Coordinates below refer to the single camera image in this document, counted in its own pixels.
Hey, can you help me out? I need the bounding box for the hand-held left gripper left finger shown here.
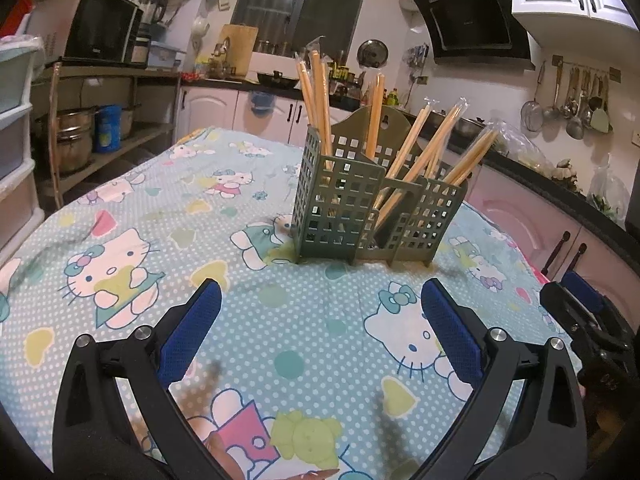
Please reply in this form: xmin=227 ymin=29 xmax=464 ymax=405
xmin=52 ymin=278 xmax=223 ymax=480

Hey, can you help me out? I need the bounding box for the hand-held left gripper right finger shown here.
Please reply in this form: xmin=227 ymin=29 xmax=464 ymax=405
xmin=417 ymin=278 xmax=587 ymax=480

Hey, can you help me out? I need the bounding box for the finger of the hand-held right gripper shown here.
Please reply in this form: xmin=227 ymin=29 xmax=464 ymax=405
xmin=539 ymin=282 xmax=601 ymax=361
xmin=561 ymin=271 xmax=634 ymax=346

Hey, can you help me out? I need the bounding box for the green perforated utensil holder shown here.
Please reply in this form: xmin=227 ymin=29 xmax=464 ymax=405
xmin=291 ymin=107 xmax=468 ymax=267

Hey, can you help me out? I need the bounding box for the group of wooden chopsticks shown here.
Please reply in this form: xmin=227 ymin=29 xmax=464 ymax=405
xmin=295 ymin=37 xmax=501 ymax=226

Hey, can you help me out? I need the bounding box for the row of hanging kitchen utensils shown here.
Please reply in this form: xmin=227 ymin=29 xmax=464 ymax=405
xmin=520 ymin=55 xmax=623 ymax=141

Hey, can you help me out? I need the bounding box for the black kitchen countertop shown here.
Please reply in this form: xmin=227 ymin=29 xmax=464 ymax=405
xmin=182 ymin=77 xmax=640 ymax=241

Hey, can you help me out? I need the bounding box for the plastic bag with greens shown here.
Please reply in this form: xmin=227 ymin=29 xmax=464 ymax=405
xmin=585 ymin=157 xmax=632 ymax=223

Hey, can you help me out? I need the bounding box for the cartoon cat printed blanket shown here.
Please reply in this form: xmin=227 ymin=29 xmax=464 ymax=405
xmin=0 ymin=126 xmax=586 ymax=480

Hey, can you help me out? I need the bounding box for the mottled brown bundle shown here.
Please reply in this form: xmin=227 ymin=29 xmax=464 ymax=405
xmin=547 ymin=157 xmax=583 ymax=191

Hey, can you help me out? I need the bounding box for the clear plastic bag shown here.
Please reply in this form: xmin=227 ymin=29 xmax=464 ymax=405
xmin=487 ymin=120 xmax=556 ymax=171

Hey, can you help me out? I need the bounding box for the steel cooking pot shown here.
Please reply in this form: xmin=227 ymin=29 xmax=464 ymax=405
xmin=452 ymin=116 xmax=488 ymax=138

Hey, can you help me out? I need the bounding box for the blue canister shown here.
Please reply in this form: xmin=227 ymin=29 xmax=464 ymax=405
xmin=95 ymin=105 xmax=123 ymax=155

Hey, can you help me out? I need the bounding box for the steel stockpot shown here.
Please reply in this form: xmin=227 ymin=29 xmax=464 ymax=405
xmin=54 ymin=107 xmax=98 ymax=173

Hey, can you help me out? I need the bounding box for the pale blue hanging bag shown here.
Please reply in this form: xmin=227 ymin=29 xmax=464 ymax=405
xmin=249 ymin=91 xmax=277 ymax=115

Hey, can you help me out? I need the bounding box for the wooden pole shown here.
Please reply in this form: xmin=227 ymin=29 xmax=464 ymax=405
xmin=49 ymin=62 xmax=65 ymax=209

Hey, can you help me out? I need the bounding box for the row of condiment bottles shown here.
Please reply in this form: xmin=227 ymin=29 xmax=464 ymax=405
xmin=327 ymin=62 xmax=403 ymax=108

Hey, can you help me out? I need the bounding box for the plastic drawer unit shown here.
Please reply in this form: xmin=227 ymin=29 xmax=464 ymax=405
xmin=0 ymin=40 xmax=46 ymax=251

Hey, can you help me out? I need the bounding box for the black wok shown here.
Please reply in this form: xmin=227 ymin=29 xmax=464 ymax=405
xmin=256 ymin=71 xmax=301 ymax=90

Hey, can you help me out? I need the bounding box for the wooden shelf table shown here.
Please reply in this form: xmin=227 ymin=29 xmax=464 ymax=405
xmin=30 ymin=60 xmax=182 ymax=201

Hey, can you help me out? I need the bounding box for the small hanging utensil cluster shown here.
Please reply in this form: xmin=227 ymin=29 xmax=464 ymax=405
xmin=407 ymin=44 xmax=431 ymax=71

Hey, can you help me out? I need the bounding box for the pale blue storage box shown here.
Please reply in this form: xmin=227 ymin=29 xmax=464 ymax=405
xmin=148 ymin=41 xmax=185 ymax=68

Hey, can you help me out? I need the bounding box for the wooden cutting board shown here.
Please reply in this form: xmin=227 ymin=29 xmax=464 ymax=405
xmin=215 ymin=24 xmax=259 ymax=78

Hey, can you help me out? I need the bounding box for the dark hanging pot lid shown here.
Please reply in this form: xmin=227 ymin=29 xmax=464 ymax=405
xmin=356 ymin=39 xmax=390 ymax=68

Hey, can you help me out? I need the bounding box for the black range hood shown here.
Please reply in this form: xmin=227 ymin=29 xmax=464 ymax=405
xmin=412 ymin=0 xmax=532 ymax=66

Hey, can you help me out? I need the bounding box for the row of glass jars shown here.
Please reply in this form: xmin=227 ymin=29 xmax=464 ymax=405
xmin=257 ymin=39 xmax=296 ymax=57

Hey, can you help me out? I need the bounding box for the black microwave oven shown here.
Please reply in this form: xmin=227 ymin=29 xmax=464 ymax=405
xmin=62 ymin=0 xmax=143 ymax=66

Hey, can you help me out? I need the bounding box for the blender jug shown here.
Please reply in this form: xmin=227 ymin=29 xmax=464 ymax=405
xmin=138 ymin=0 xmax=168 ymax=26

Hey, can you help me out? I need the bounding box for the dark framed window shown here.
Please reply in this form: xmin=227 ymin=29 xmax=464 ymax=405
xmin=231 ymin=0 xmax=375 ymax=63

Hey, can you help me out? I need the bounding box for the cardboard box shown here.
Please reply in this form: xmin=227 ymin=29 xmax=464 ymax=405
xmin=20 ymin=0 xmax=81 ymax=58

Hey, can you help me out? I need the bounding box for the red plastic basin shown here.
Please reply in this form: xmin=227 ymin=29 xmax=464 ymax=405
xmin=0 ymin=0 xmax=33 ymax=38

